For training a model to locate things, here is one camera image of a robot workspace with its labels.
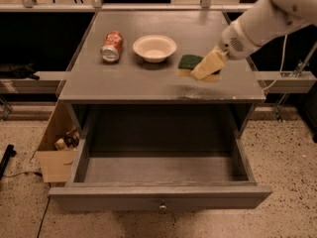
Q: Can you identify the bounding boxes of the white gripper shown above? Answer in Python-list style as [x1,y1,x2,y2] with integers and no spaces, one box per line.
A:
[190,23,255,80]

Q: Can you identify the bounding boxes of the green and yellow sponge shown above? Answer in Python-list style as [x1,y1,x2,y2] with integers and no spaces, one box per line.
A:
[177,55,220,82]

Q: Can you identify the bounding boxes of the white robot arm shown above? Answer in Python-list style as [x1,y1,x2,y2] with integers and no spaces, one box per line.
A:
[190,0,317,80]

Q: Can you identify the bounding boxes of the grey cabinet with top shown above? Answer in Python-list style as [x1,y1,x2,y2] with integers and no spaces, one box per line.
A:
[55,9,268,141]

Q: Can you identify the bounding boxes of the metal drawer knob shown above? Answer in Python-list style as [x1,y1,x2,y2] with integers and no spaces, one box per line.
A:
[158,201,167,213]

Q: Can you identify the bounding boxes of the grey open top drawer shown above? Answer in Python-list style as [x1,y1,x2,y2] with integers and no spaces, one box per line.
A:
[50,140,272,212]

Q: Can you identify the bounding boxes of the white paper bowl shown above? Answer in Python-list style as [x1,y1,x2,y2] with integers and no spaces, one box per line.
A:
[133,35,177,63]

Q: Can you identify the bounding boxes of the orange soda can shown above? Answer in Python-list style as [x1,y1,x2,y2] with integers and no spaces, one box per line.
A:
[101,31,124,62]

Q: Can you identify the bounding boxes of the items inside cardboard box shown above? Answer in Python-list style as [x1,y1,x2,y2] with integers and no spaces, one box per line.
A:
[54,129,79,151]

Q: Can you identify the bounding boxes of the cardboard box on floor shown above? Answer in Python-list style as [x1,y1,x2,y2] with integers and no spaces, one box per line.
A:
[36,103,77,182]

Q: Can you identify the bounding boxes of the black object on shelf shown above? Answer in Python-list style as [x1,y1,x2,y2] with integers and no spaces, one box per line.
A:
[0,63,40,80]

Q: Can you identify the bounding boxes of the black pole on floor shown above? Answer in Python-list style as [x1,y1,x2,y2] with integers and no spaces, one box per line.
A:
[0,144,17,180]

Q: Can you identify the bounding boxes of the white cable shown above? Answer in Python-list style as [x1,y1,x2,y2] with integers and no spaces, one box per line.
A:
[262,33,289,92]

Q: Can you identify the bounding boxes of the black cable on floor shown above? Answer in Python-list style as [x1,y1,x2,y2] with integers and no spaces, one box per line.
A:
[2,171,53,238]

